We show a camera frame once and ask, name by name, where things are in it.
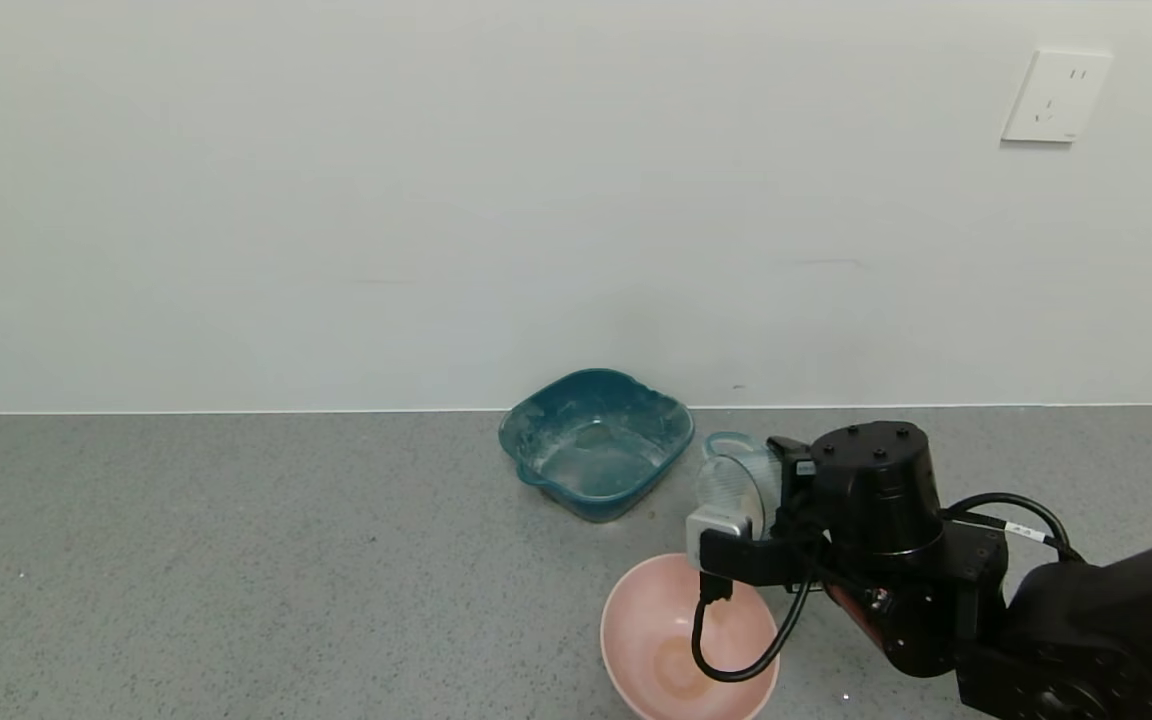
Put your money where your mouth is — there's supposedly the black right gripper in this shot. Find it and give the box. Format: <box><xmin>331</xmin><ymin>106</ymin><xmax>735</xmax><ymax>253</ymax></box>
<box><xmin>765</xmin><ymin>435</ymin><xmax>818</xmax><ymax>539</ymax></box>

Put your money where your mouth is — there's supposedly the clear ribbed plastic cup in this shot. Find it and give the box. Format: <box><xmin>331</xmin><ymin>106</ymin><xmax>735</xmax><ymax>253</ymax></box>
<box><xmin>695</xmin><ymin>431</ymin><xmax>789</xmax><ymax>547</ymax></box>

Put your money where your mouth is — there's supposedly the fine pale powder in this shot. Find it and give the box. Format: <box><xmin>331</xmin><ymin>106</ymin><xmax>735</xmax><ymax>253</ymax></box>
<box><xmin>702</xmin><ymin>465</ymin><xmax>763</xmax><ymax>537</ymax></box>

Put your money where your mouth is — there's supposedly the pink bowl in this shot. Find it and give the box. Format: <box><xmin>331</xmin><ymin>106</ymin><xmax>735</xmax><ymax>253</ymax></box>
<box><xmin>600</xmin><ymin>553</ymin><xmax>781</xmax><ymax>720</ymax></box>

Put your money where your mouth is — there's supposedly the teal plastic basin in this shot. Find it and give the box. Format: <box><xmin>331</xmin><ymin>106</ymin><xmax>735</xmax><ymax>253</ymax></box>
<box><xmin>499</xmin><ymin>369</ymin><xmax>696</xmax><ymax>524</ymax></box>

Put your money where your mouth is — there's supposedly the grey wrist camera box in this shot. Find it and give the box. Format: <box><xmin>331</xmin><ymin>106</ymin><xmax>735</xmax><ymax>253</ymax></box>
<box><xmin>685</xmin><ymin>505</ymin><xmax>763</xmax><ymax>572</ymax></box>

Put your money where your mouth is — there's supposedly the black camera cable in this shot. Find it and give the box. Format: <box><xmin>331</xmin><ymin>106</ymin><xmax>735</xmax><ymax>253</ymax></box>
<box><xmin>690</xmin><ymin>565</ymin><xmax>829</xmax><ymax>685</ymax></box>

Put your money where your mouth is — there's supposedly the black cable with white label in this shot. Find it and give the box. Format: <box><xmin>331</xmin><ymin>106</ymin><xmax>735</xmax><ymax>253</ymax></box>
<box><xmin>940</xmin><ymin>491</ymin><xmax>1088</xmax><ymax>564</ymax></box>

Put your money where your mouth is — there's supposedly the white wall socket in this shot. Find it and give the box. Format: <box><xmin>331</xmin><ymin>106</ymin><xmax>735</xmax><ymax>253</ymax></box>
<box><xmin>1001</xmin><ymin>49</ymin><xmax>1114</xmax><ymax>145</ymax></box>

